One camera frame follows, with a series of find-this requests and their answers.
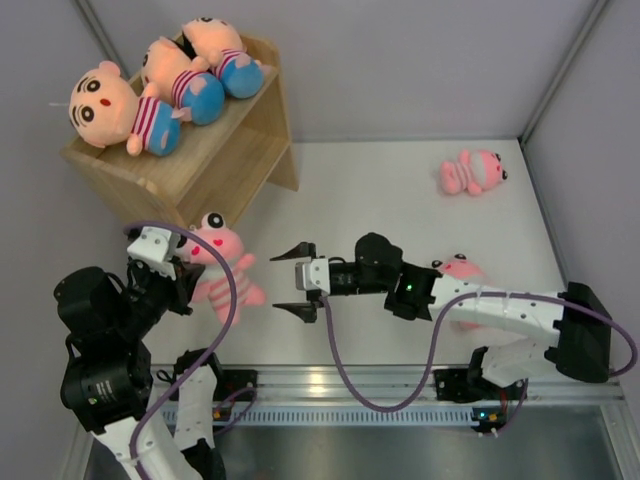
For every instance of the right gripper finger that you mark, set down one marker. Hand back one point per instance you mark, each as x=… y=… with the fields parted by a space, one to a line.
x=306 y=311
x=300 y=251

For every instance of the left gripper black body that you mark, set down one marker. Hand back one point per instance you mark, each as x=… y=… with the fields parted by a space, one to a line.
x=153 y=291

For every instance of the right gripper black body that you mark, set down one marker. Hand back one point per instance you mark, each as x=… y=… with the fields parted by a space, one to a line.
x=319 y=305

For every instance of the pink striped plush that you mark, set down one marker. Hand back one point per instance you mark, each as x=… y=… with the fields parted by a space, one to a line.
x=474 y=172
x=460 y=267
x=213 y=286

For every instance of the boy plush doll blue pants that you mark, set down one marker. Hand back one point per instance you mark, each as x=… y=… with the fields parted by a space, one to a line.
x=183 y=82

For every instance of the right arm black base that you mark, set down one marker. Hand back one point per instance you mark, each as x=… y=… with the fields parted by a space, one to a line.
x=455 y=385

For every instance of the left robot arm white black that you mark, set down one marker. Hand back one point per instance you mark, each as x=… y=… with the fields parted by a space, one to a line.
x=108 y=383

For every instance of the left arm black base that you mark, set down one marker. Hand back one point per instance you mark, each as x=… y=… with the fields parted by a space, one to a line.
x=231 y=381

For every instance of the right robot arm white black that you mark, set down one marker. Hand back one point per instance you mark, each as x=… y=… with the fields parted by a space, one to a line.
x=567 y=331

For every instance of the wooden two-tier shelf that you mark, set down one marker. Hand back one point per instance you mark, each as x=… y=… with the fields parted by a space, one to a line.
x=219 y=167

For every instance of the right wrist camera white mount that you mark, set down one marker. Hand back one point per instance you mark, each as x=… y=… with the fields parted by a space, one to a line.
x=312 y=274

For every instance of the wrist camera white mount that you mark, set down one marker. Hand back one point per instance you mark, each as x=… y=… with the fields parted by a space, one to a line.
x=312 y=274
x=155 y=247

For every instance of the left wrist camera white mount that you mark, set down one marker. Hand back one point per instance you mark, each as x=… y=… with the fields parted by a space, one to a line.
x=155 y=247

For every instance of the aluminium mounting rail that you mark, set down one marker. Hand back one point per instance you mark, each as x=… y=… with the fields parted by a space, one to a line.
x=392 y=383

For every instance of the white slotted cable duct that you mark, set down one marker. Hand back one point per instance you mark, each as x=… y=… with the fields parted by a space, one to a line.
x=261 y=415

